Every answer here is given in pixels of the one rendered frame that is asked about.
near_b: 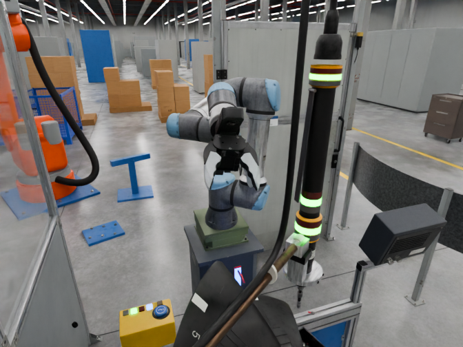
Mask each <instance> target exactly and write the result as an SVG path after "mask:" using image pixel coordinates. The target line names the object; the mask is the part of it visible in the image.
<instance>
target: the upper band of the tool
mask: <svg viewBox="0 0 463 347"><path fill-rule="evenodd" d="M342 66H343V65H328V64H317V65H311V67H312V68H320V69H340V68H342ZM310 74H314V73H310ZM319 75H339V74H319ZM309 80H313V81H328V80H315V79H309ZM332 81H341V79H340V80H332ZM310 86H312V87H317V88H336V87H338V86H316V85H310Z"/></svg>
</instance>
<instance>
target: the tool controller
mask: <svg viewBox="0 0 463 347"><path fill-rule="evenodd" d="M446 223H447V221H446V220H445V219H444V218H443V217H442V216H440V215H439V214H438V213H437V212H435V211H434V210H433V209H432V208H431V207H430V206H429V205H427V204H426V203H424V204H417V205H413V206H410V207H404V208H400V209H394V210H390V211H384V212H380V213H375V214H374V216H373V218H372V220H371V221H370V223H369V226H368V227H367V230H366V231H365V233H364V235H363V237H362V239H361V241H360V243H359V247H360V248H361V249H362V250H363V252H364V253H365V254H366V256H367V257H368V258H369V259H370V260H371V261H372V262H373V264H374V265H375V266H378V265H381V264H386V263H388V264H389V265H392V264H393V263H394V261H396V262H397V263H400V262H401V261H402V259H404V258H406V257H411V256H414V255H419V254H422V253H425V251H426V250H427V249H428V248H429V246H430V245H431V243H432V242H433V241H434V239H435V238H436V237H437V235H438V234H439V232H440V231H441V230H442V229H443V227H444V226H445V224H446Z"/></svg>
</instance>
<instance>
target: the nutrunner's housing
mask: <svg viewBox="0 0 463 347"><path fill-rule="evenodd" d="M338 23H339V13H338V10H328V11H327V14H326V16H325V25H324V32H323V34H321V35H320V36H319V37H318V39H317V41H316V48H315V54H314V56H313V59H321V60H340V59H342V43H343V42H342V37H341V35H340V34H338ZM309 248H310V249H312V254H311V257H310V258H309V260H308V264H307V274H308V273H310V272H311V271H312V265H313V261H314V257H315V252H316V242H313V243H309Z"/></svg>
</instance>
